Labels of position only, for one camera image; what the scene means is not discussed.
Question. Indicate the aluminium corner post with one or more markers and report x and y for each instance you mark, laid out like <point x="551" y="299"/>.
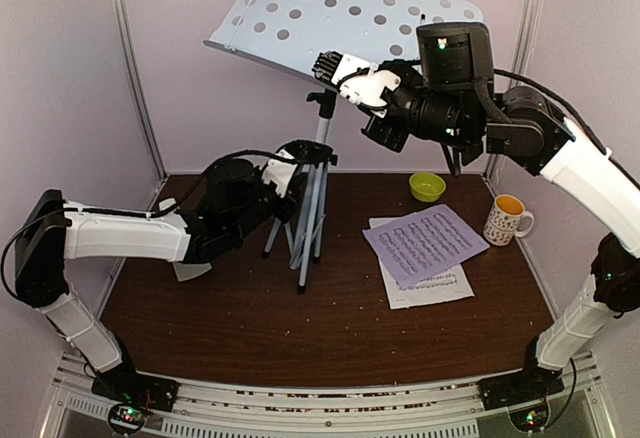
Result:
<point x="528" y="30"/>
<point x="136" y="87"/>

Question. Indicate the grey metronome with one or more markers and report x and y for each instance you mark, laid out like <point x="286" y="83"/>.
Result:
<point x="186" y="272"/>

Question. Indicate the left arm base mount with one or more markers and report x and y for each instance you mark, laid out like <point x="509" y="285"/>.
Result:
<point x="146" y="392"/>

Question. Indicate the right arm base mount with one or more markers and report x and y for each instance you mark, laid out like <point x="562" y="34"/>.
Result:
<point x="520" y="390"/>

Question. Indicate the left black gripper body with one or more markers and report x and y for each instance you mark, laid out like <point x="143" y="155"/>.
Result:
<point x="287" y="214"/>

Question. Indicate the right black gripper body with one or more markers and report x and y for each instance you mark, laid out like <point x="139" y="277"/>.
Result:
<point x="390" y="135"/>

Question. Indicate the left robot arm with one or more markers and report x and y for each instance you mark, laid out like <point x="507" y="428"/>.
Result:
<point x="239" y="197"/>

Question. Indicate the left aluminium corner post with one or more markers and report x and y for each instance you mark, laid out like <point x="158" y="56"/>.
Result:
<point x="136" y="87"/>

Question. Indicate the patterned white mug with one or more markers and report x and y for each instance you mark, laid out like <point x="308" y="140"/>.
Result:
<point x="507" y="219"/>

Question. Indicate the aluminium front rail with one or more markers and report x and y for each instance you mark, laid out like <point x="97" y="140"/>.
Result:
<point x="451" y="408"/>

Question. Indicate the white sheet music page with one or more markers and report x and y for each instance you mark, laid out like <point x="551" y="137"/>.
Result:
<point x="449" y="285"/>

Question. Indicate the light blue music stand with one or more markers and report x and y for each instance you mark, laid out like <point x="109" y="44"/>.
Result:
<point x="408" y="64"/>

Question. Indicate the purple sheet music page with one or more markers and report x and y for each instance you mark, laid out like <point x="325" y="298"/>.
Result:
<point x="423" y="244"/>

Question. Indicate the right aluminium corner post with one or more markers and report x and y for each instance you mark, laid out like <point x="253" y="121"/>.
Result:
<point x="528" y="30"/>

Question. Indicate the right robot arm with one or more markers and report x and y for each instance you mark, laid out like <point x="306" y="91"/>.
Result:
<point x="547" y="137"/>

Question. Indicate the yellow-green bowl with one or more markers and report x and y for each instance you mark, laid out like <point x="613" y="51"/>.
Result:
<point x="427" y="187"/>

